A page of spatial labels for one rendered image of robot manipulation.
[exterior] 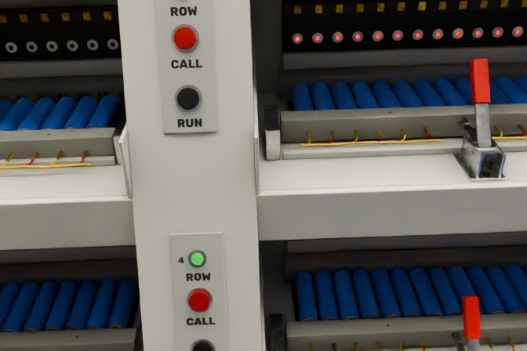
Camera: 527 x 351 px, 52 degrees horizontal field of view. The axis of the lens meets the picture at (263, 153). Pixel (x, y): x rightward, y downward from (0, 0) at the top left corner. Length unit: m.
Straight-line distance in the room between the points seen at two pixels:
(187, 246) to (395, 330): 0.22
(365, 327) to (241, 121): 0.24
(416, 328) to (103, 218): 0.30
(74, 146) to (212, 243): 0.14
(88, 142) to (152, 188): 0.08
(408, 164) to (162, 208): 0.20
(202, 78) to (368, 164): 0.15
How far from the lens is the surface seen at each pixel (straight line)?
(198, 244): 0.43
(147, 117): 0.41
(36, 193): 0.46
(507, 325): 0.58
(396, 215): 0.44
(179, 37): 0.40
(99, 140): 0.47
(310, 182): 0.43
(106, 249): 0.63
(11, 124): 0.54
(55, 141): 0.48
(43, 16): 0.59
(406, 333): 0.55
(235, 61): 0.40
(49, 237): 0.47
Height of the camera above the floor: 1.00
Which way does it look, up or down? 10 degrees down
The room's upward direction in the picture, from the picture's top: 2 degrees counter-clockwise
